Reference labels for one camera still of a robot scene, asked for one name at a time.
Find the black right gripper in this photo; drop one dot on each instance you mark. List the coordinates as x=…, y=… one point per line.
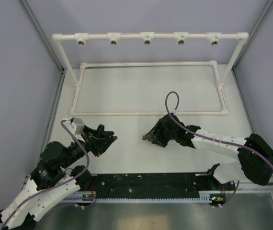
x=157, y=132

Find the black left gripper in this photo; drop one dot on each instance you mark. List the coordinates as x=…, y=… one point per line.
x=89, y=135

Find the small black water faucet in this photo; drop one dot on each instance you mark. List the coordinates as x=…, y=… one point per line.
x=100, y=132

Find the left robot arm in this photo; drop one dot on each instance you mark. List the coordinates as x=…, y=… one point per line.
x=50, y=183

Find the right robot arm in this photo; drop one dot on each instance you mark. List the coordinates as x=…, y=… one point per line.
x=253, y=157

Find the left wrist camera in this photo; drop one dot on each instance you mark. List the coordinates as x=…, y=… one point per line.
x=76, y=126

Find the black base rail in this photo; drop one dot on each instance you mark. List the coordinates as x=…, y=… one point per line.
x=152, y=185

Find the left aluminium frame post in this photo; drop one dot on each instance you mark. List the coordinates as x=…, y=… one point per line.
x=61, y=72

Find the aluminium frame post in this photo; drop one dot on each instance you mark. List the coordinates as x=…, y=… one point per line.
x=254, y=74
x=61, y=72

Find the grey slotted cable duct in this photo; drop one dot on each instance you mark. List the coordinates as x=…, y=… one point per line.
x=203, y=198

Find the white PVC pipe frame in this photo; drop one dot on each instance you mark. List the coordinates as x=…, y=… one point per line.
x=147, y=37

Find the right aluminium frame post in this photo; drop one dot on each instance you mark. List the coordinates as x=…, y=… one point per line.
x=254, y=74

